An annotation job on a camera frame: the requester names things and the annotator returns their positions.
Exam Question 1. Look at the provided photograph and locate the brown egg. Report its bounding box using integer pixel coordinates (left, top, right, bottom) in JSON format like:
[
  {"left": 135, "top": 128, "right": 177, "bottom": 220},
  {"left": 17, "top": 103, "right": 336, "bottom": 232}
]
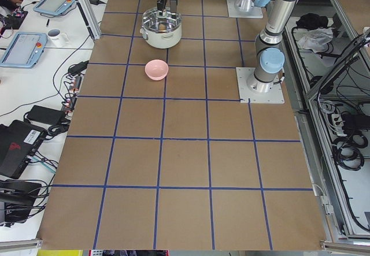
[{"left": 158, "top": 24, "right": 167, "bottom": 31}]

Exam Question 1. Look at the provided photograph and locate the glass pot lid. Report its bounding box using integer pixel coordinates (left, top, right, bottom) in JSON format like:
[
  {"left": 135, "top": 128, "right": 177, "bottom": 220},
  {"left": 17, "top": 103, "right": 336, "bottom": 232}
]
[{"left": 142, "top": 8, "right": 182, "bottom": 33}]

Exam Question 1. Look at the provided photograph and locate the pale green cooking pot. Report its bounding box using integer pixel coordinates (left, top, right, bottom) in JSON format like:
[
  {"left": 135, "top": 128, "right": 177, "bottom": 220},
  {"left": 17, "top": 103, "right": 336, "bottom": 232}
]
[{"left": 140, "top": 24, "right": 182, "bottom": 49}]

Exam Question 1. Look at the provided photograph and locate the pink bowl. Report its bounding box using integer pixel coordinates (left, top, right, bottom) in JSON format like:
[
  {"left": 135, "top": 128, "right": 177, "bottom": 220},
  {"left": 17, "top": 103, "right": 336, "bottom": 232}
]
[{"left": 145, "top": 60, "right": 169, "bottom": 80}]

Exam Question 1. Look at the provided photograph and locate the far blue teach pendant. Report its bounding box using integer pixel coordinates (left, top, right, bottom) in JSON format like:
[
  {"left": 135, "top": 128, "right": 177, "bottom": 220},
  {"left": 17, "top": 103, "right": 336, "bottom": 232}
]
[{"left": 33, "top": 0, "right": 76, "bottom": 17}]

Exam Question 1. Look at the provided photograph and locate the blue teach pendant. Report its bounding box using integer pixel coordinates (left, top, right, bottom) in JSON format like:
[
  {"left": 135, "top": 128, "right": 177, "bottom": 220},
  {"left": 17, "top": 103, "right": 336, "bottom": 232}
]
[
  {"left": 33, "top": 0, "right": 76, "bottom": 17},
  {"left": 1, "top": 32, "right": 47, "bottom": 68}
]

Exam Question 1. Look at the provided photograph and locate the white mug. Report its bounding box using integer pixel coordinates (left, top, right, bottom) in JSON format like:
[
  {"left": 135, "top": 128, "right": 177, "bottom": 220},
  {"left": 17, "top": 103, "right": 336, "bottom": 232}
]
[{"left": 47, "top": 28, "right": 69, "bottom": 48}]

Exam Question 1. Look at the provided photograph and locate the black cloth pile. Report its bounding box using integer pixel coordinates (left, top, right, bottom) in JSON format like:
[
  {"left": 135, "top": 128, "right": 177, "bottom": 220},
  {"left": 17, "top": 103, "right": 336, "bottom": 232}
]
[{"left": 296, "top": 13, "right": 328, "bottom": 30}]

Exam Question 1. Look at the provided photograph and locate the near blue teach pendant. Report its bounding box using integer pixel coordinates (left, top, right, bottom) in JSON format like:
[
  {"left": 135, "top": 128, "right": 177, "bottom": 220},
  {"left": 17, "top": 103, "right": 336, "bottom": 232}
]
[{"left": 1, "top": 32, "right": 47, "bottom": 68}]

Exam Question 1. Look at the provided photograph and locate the white cloth pile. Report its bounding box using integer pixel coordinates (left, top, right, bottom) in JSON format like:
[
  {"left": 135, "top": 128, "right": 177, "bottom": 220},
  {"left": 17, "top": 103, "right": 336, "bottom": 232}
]
[{"left": 297, "top": 28, "right": 334, "bottom": 53}]

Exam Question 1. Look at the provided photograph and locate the black power adapter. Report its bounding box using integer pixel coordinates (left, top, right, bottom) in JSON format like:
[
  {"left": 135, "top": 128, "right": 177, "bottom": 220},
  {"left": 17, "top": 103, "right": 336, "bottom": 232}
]
[{"left": 26, "top": 105, "right": 66, "bottom": 125}]

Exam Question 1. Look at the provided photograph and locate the black red computer box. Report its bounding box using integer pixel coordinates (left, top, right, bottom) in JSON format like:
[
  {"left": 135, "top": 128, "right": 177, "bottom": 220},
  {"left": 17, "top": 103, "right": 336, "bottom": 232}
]
[{"left": 1, "top": 120, "right": 47, "bottom": 179}]

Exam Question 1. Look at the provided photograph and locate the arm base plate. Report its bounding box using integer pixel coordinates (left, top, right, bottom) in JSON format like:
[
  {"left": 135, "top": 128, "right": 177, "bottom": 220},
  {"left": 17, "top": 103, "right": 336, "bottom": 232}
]
[
  {"left": 226, "top": 0, "right": 263, "bottom": 19},
  {"left": 236, "top": 67, "right": 284, "bottom": 104}
]

